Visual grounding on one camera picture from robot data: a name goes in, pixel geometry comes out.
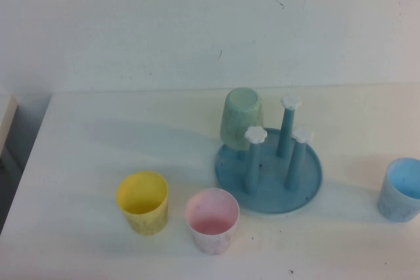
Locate pink plastic cup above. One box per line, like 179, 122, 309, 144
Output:
184, 188, 240, 256

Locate green plastic cup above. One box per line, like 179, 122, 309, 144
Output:
219, 87, 265, 151

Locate blue plastic cup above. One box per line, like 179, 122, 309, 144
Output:
376, 157, 420, 224

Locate yellow plastic cup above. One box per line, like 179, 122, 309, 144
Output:
115, 170, 169, 237

